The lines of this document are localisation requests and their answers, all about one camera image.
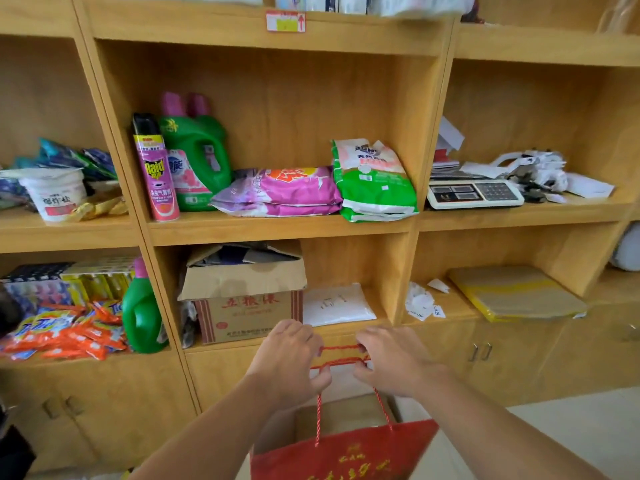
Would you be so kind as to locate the person's right hand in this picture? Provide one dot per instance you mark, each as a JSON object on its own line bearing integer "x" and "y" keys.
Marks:
{"x": 400, "y": 364}

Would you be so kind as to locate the person's left hand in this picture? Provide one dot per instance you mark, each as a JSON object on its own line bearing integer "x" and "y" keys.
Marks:
{"x": 285, "y": 364}

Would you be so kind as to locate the red paper bag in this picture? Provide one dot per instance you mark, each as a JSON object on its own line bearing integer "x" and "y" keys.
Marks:
{"x": 350, "y": 454}

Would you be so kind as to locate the person's right forearm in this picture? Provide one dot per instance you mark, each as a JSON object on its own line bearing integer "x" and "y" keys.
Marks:
{"x": 480, "y": 429}

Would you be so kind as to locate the person's left forearm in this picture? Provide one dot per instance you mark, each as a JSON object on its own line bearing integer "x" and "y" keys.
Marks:
{"x": 215, "y": 434}

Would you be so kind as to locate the crumpled white paper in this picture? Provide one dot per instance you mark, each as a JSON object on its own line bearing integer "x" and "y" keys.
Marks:
{"x": 419, "y": 300}

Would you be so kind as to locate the pink purple detergent bag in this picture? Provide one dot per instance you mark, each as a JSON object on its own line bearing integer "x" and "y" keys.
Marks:
{"x": 280, "y": 192}

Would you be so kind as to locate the green white powder bag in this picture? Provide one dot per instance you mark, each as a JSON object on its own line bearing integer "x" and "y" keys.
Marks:
{"x": 375, "y": 184}

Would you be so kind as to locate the open cardboard box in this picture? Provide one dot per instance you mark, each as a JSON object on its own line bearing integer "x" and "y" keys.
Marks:
{"x": 245, "y": 312}

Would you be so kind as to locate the flat white plastic packet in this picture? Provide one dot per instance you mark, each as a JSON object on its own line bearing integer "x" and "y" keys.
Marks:
{"x": 337, "y": 304}

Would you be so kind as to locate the yellow brown padded envelope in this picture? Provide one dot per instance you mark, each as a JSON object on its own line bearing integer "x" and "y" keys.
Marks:
{"x": 515, "y": 292}

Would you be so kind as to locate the green detergent bottle pink cap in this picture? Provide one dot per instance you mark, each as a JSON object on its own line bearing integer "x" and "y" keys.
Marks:
{"x": 198, "y": 105}
{"x": 142, "y": 314}
{"x": 200, "y": 144}

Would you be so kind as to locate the white electronic scale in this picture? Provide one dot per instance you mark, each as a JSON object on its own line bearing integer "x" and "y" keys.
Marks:
{"x": 475, "y": 193}

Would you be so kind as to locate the row of yellow green packets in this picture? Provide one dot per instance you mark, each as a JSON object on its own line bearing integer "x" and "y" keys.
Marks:
{"x": 95, "y": 287}

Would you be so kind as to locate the pile of orange packets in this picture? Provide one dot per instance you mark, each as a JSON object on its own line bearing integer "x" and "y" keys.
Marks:
{"x": 65, "y": 334}

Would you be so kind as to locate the pink spray can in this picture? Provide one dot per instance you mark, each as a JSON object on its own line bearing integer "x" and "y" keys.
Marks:
{"x": 157, "y": 179}

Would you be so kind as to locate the stack of paper sheets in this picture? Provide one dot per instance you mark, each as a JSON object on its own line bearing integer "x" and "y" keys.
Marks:
{"x": 447, "y": 134}

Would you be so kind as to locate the pile of yellow packets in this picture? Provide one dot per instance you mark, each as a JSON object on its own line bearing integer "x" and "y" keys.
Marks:
{"x": 105, "y": 207}

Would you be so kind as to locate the pile of white tags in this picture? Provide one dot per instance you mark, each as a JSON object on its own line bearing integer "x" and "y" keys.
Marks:
{"x": 542, "y": 167}

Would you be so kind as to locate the row of blue pink packets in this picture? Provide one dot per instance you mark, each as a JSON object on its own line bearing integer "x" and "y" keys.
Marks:
{"x": 40, "y": 292}

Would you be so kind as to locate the white envelope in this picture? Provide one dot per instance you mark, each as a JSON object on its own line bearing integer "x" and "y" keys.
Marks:
{"x": 590, "y": 185}

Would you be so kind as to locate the wooden shelf cabinet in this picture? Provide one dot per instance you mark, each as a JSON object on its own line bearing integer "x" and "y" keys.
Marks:
{"x": 280, "y": 94}

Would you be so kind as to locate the white plastic tub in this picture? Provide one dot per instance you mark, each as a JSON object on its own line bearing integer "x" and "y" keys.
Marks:
{"x": 55, "y": 194}

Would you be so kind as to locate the pile of blue packets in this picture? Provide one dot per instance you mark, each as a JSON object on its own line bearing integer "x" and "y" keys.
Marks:
{"x": 70, "y": 154}

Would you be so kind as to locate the red white shelf label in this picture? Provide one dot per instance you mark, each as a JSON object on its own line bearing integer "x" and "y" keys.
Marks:
{"x": 285, "y": 22}

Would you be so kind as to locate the white plastic packets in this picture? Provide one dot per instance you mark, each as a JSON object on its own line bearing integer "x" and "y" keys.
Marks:
{"x": 425, "y": 3}

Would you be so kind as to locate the row of small white boxes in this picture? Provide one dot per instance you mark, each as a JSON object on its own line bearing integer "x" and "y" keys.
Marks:
{"x": 310, "y": 2}

